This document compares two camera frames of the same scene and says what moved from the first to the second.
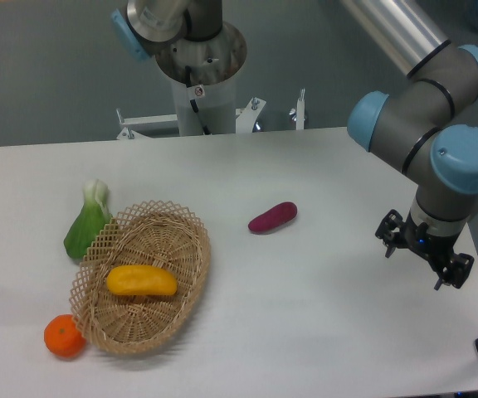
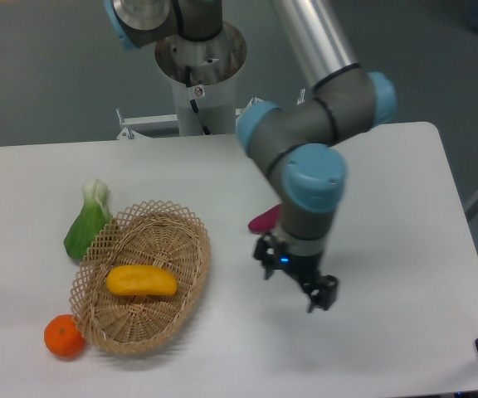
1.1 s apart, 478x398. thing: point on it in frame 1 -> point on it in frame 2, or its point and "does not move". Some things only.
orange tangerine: x=62 y=337 does not move
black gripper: x=437 y=250 -> x=322 y=291
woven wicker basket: x=149 y=233 does not move
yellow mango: x=134 y=279 does not move
